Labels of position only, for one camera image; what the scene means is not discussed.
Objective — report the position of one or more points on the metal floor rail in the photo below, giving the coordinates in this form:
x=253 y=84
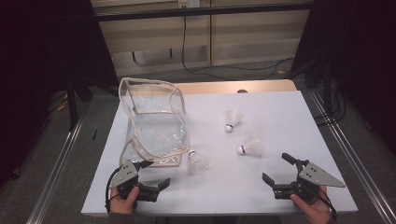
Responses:
x=351 y=155
x=56 y=174

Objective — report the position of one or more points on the dark curtain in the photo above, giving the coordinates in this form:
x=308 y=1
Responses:
x=37 y=62
x=364 y=62

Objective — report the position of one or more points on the black metal stand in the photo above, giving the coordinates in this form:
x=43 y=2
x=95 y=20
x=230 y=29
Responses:
x=72 y=105
x=327 y=90

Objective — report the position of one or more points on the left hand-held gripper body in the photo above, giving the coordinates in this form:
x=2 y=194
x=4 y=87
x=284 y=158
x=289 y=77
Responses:
x=124 y=174

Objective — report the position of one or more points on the black horizontal bar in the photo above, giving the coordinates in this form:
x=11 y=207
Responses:
x=218 y=11

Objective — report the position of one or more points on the small black floor object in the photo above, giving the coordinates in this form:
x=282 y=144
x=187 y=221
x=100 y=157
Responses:
x=95 y=134

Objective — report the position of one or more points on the clear plastic bag beige trim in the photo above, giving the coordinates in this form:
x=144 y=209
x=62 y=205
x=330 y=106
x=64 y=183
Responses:
x=155 y=133

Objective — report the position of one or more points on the person's right hand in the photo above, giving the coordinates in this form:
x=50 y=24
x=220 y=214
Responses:
x=313 y=211

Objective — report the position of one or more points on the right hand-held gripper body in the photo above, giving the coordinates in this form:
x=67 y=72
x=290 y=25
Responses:
x=319 y=176

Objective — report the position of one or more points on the white wall socket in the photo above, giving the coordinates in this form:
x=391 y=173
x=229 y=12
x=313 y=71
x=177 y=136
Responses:
x=188 y=3

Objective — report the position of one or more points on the white feather shuttlecock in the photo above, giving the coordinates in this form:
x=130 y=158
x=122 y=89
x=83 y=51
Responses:
x=233 y=118
x=252 y=147
x=196 y=163

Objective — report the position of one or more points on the person's left hand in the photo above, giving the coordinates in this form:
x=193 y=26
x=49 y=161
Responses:
x=123 y=205

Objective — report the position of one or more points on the white table sheet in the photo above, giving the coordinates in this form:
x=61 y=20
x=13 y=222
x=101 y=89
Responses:
x=224 y=193

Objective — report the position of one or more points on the wooden table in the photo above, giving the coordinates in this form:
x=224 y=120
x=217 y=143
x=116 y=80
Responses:
x=249 y=86

